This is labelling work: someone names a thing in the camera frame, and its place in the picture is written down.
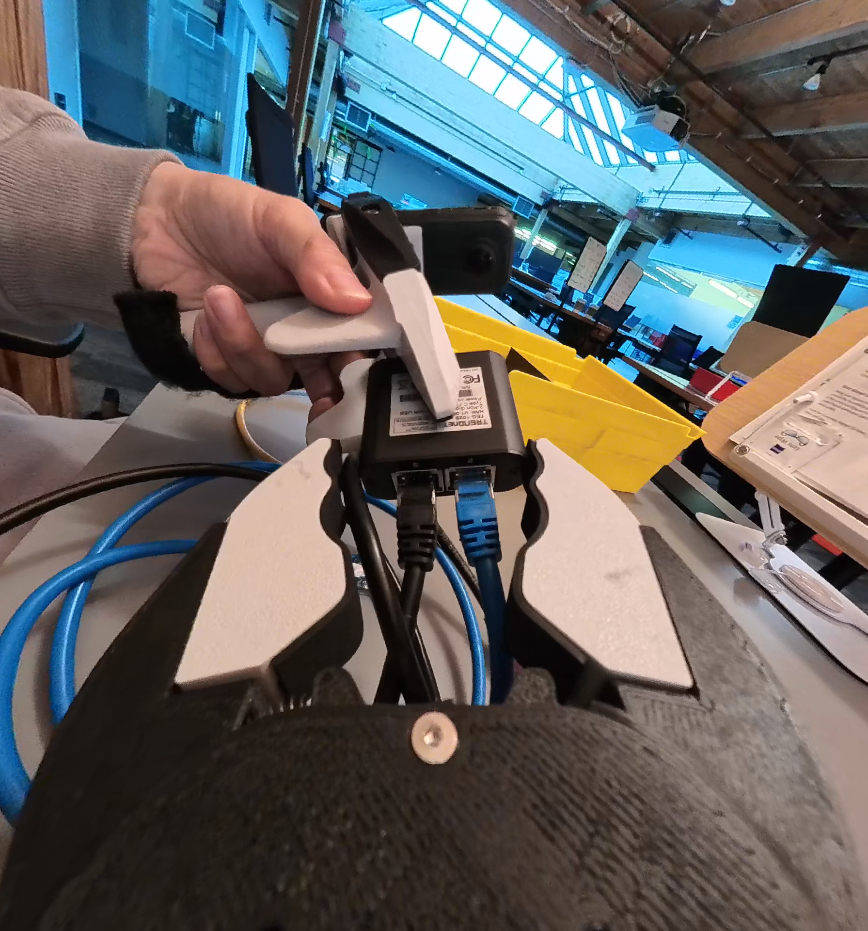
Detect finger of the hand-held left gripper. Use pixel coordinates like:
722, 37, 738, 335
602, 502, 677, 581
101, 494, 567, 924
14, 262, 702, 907
305, 361, 368, 455
343, 193, 473, 435

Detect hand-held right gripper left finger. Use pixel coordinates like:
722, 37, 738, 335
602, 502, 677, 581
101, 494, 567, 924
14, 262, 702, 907
174, 438, 365, 692

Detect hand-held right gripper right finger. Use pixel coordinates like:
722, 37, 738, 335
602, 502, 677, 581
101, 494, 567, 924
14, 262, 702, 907
506, 438, 698, 692

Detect black network switch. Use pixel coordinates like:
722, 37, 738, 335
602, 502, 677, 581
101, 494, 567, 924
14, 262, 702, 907
360, 349, 529, 500

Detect black ethernet cable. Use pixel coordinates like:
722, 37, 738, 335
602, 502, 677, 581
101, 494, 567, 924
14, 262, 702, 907
376, 469, 441, 703

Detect blue ethernet cable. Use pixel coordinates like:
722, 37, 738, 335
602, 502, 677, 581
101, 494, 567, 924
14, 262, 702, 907
0, 462, 513, 824

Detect person's left forearm grey sleeve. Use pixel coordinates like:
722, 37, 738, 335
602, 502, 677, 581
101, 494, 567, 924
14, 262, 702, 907
0, 73, 182, 330

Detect grey desk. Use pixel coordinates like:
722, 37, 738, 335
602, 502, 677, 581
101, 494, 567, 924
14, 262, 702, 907
0, 385, 868, 931

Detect person's left hand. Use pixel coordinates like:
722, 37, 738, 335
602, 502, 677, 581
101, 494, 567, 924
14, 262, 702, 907
130, 161, 373, 423

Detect white standing board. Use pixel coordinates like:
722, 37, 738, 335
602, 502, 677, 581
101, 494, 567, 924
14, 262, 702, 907
601, 259, 646, 311
567, 236, 608, 293

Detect yellow plastic bin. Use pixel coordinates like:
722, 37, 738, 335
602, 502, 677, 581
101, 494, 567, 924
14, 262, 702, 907
434, 294, 705, 493

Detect white document stand base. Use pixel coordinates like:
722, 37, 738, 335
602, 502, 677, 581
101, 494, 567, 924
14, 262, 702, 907
695, 493, 868, 693

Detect white ceiling projector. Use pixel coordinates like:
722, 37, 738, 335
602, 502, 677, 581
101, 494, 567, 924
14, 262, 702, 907
621, 102, 691, 151

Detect wooden document board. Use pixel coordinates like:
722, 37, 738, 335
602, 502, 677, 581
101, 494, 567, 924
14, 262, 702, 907
701, 300, 868, 592

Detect brown cardboard sheet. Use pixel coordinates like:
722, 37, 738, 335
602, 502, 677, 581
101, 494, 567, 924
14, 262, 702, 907
719, 320, 792, 381

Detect person's grey clothing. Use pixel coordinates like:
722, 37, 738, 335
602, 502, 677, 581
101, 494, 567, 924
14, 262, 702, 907
0, 378, 133, 605

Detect printed paper sheets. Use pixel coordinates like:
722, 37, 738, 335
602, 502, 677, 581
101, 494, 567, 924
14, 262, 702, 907
730, 313, 868, 526

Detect black chair armrest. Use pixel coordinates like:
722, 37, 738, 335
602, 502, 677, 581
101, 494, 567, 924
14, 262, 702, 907
0, 322, 86, 359

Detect large black monitor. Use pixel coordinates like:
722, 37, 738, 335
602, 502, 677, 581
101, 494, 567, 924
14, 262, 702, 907
752, 264, 851, 337

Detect yellow cable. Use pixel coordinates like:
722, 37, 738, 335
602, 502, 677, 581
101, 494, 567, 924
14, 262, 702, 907
234, 396, 284, 466

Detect thin black power cable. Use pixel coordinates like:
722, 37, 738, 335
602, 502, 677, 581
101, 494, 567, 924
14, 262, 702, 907
0, 454, 443, 704

